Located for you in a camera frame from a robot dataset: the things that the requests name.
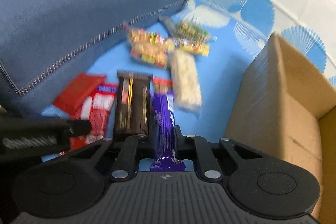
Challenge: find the purple chocolate bar wrapper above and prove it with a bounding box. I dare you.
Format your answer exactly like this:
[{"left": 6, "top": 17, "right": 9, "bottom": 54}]
[{"left": 150, "top": 92, "right": 185, "bottom": 172}]

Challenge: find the dark brown snack bar pack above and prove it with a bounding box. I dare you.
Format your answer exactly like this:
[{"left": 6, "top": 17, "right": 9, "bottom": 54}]
[{"left": 113, "top": 71, "right": 153, "bottom": 141}]

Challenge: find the blue white patterned sofa cover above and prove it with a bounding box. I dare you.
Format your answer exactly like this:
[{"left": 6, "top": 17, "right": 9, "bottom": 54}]
[{"left": 174, "top": 0, "right": 335, "bottom": 142}]

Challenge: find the round puffed grain cake pack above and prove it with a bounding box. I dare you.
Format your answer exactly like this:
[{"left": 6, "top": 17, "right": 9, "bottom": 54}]
[{"left": 177, "top": 20, "right": 211, "bottom": 43}]

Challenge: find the brown cardboard box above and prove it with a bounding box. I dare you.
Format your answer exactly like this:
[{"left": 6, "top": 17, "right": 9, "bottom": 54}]
[{"left": 225, "top": 33, "right": 335, "bottom": 223}]

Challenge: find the peanut snack bag red label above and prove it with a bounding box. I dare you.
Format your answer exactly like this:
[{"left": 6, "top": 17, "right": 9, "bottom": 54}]
[{"left": 126, "top": 27, "right": 175, "bottom": 68}]

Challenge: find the clear pale rice cracker pack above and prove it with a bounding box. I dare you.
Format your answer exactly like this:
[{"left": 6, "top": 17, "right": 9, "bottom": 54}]
[{"left": 170, "top": 50, "right": 202, "bottom": 111}]

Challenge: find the orange red small snack pack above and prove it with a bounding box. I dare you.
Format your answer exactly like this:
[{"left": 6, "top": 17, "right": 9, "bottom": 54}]
[{"left": 153, "top": 77, "right": 173, "bottom": 94}]

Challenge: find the blue fabric sofa cushion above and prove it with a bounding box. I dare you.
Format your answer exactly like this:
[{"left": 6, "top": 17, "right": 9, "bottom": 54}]
[{"left": 1, "top": 0, "right": 186, "bottom": 116}]

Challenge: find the yellow strip snack pack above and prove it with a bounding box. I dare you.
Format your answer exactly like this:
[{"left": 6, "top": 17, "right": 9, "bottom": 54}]
[{"left": 173, "top": 38, "right": 210, "bottom": 56}]

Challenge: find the red white snack packet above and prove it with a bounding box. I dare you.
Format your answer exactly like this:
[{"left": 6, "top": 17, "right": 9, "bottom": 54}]
[{"left": 53, "top": 73, "right": 118, "bottom": 151}]

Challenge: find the grey silver stick packet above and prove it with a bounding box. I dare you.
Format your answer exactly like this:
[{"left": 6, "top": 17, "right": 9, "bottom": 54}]
[{"left": 159, "top": 16, "right": 179, "bottom": 38}]

